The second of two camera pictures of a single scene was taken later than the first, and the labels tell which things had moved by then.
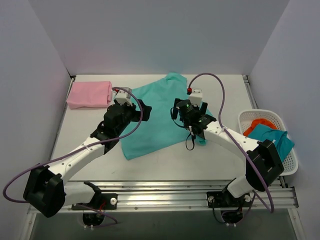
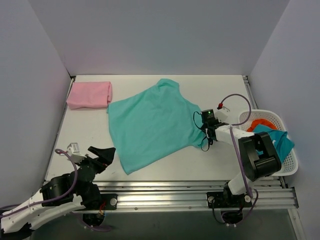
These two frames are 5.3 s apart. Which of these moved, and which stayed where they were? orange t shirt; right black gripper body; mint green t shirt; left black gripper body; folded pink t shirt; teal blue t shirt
Moved: left black gripper body; right black gripper body; mint green t shirt
Stayed: teal blue t shirt; orange t shirt; folded pink t shirt
